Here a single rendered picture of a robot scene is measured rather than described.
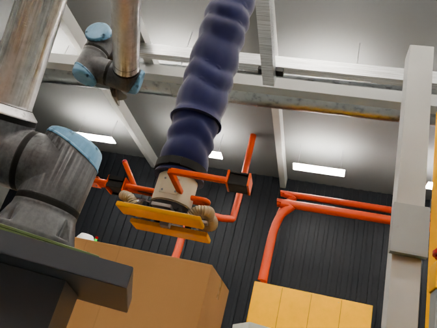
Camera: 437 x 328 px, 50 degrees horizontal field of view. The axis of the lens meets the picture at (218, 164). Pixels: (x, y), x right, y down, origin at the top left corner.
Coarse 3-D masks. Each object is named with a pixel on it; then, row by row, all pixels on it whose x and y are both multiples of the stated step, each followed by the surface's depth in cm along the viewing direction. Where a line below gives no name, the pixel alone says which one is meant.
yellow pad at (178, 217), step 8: (120, 208) 181; (128, 208) 178; (136, 208) 176; (144, 208) 176; (152, 208) 176; (160, 208) 177; (176, 208) 179; (144, 216) 183; (152, 216) 180; (160, 216) 177; (168, 216) 175; (176, 216) 173; (184, 216) 173; (192, 216) 172; (176, 224) 182; (184, 224) 179; (192, 224) 176; (200, 224) 174
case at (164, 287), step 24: (144, 264) 159; (168, 264) 158; (192, 264) 157; (144, 288) 155; (168, 288) 154; (192, 288) 153; (216, 288) 166; (72, 312) 156; (96, 312) 154; (120, 312) 153; (144, 312) 152; (168, 312) 150; (192, 312) 149; (216, 312) 172
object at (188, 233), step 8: (136, 224) 196; (144, 224) 194; (152, 224) 193; (160, 232) 199; (168, 232) 196; (176, 232) 193; (184, 232) 190; (192, 232) 189; (200, 232) 189; (200, 240) 195; (208, 240) 193
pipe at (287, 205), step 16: (288, 192) 1031; (288, 208) 980; (304, 208) 977; (320, 208) 968; (336, 208) 963; (368, 208) 988; (384, 208) 979; (272, 224) 971; (272, 240) 955; (176, 256) 912
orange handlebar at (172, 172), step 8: (96, 176) 198; (176, 176) 174; (184, 176) 168; (192, 176) 166; (200, 176) 165; (208, 176) 165; (216, 176) 164; (224, 176) 164; (96, 184) 198; (104, 184) 197; (128, 184) 194; (176, 184) 177; (136, 192) 197; (152, 192) 192; (192, 200) 189; (200, 200) 188; (208, 200) 188
